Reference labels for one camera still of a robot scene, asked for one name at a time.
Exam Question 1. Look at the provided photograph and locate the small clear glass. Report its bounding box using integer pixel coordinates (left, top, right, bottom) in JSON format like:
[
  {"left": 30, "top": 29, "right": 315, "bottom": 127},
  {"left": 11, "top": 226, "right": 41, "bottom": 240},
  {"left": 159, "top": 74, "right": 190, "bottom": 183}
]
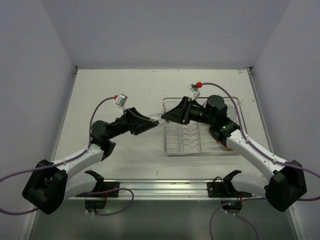
[{"left": 149, "top": 112, "right": 169, "bottom": 127}]

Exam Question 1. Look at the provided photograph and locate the pink floral mug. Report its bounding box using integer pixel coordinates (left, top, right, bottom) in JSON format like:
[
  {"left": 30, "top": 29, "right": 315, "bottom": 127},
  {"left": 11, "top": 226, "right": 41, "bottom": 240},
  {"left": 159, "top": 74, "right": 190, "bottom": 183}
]
[{"left": 216, "top": 141, "right": 234, "bottom": 152}]

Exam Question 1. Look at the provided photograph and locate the large clear glass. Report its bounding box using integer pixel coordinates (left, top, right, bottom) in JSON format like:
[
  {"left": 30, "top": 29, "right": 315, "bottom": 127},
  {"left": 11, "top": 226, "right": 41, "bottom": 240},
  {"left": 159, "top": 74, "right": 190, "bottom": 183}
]
[{"left": 226, "top": 105, "right": 238, "bottom": 122}]

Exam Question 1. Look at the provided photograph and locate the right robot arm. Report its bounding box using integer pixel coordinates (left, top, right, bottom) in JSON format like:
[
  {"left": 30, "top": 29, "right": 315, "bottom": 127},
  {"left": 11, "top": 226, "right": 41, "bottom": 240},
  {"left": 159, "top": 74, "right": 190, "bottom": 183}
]
[{"left": 161, "top": 95, "right": 307, "bottom": 212}]

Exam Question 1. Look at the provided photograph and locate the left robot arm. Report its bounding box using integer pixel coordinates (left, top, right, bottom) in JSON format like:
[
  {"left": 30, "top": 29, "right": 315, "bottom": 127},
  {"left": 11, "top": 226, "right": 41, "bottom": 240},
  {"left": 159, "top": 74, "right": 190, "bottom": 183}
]
[{"left": 22, "top": 107, "right": 160, "bottom": 215}]

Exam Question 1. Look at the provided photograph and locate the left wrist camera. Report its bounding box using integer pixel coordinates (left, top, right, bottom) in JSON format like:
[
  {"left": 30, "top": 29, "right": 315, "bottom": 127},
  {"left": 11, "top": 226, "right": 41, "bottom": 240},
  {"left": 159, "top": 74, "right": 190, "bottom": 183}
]
[{"left": 114, "top": 93, "right": 128, "bottom": 114}]

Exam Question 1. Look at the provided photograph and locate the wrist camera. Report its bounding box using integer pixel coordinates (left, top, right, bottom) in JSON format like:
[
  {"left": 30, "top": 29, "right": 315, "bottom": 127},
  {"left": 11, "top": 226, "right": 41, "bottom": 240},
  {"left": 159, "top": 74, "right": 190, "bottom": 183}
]
[
  {"left": 114, "top": 93, "right": 128, "bottom": 114},
  {"left": 188, "top": 82, "right": 203, "bottom": 101}
]

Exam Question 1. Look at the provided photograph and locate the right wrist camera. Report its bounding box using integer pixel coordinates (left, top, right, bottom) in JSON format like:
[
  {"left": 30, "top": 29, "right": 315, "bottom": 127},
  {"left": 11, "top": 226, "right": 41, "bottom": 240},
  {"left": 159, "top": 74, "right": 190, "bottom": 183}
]
[{"left": 188, "top": 82, "right": 203, "bottom": 101}]

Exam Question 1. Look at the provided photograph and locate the wire dish rack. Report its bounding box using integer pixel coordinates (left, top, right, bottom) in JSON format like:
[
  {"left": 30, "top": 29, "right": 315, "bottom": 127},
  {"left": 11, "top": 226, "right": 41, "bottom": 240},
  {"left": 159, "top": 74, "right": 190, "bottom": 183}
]
[{"left": 162, "top": 96, "right": 247, "bottom": 156}]

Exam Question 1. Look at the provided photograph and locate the aluminium mounting rail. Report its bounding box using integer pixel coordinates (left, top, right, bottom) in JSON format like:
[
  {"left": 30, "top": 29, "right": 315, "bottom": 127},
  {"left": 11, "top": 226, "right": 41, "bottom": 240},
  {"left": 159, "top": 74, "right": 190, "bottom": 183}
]
[{"left": 64, "top": 173, "right": 268, "bottom": 201}]

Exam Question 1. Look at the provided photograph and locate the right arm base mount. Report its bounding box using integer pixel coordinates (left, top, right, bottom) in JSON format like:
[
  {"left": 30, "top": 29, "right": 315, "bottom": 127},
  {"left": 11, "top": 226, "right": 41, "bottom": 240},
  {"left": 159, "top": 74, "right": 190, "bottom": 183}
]
[{"left": 206, "top": 170, "right": 252, "bottom": 214}]

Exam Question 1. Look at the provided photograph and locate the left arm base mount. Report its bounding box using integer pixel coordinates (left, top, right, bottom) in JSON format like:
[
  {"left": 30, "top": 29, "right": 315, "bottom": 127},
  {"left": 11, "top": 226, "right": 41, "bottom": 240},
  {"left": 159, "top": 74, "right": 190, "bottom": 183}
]
[{"left": 84, "top": 170, "right": 120, "bottom": 213}]

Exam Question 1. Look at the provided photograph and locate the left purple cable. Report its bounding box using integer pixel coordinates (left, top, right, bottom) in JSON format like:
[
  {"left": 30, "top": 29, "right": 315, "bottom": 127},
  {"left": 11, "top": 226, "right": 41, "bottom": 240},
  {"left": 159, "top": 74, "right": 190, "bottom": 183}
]
[{"left": 0, "top": 94, "right": 135, "bottom": 216}]

